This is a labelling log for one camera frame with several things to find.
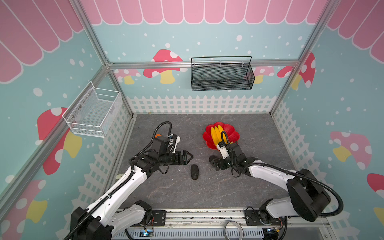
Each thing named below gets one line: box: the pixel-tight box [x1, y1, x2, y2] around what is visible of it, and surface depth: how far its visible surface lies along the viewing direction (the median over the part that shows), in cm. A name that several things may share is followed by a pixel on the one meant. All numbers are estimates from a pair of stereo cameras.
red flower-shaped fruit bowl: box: [202, 122, 240, 149], surface depth 107 cm
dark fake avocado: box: [190, 164, 199, 181], surface depth 89 cm
